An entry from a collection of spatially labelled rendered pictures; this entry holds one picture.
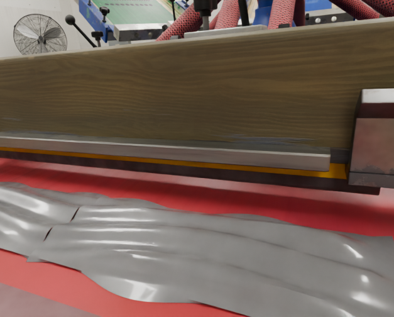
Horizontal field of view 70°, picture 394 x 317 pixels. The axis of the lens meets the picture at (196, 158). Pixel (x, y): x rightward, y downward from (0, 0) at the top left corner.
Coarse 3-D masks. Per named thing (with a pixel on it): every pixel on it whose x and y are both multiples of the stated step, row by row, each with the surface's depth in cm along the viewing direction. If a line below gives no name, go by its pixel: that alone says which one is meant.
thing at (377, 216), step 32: (128, 192) 22; (160, 192) 21; (192, 192) 21; (224, 192) 20; (256, 192) 20; (288, 192) 20; (320, 192) 19; (384, 192) 19; (320, 224) 16; (352, 224) 16; (384, 224) 16; (0, 288) 14; (32, 288) 13; (64, 288) 13; (96, 288) 13
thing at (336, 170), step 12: (72, 156) 26; (84, 156) 25; (96, 156) 25; (108, 156) 24; (120, 156) 24; (216, 168) 21; (228, 168) 20; (240, 168) 20; (252, 168) 20; (264, 168) 19; (336, 168) 17
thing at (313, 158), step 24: (0, 144) 25; (24, 144) 24; (48, 144) 23; (72, 144) 22; (96, 144) 21; (120, 144) 20; (144, 144) 20; (168, 144) 19; (192, 144) 19; (216, 144) 18; (240, 144) 18; (264, 144) 18; (288, 168) 16; (312, 168) 16
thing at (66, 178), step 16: (0, 160) 32; (16, 160) 31; (0, 176) 27; (16, 176) 27; (32, 176) 26; (48, 176) 26; (64, 176) 26; (80, 176) 25; (96, 176) 25; (112, 176) 25; (128, 176) 25; (96, 192) 22; (112, 192) 22; (0, 256) 16; (16, 256) 16; (0, 272) 15
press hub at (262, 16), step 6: (258, 0) 89; (264, 0) 86; (270, 0) 85; (258, 6) 90; (264, 6) 87; (270, 6) 85; (258, 12) 88; (264, 12) 86; (270, 12) 86; (258, 18) 88; (264, 18) 87; (252, 24) 91; (258, 24) 88; (264, 24) 86; (294, 24) 88
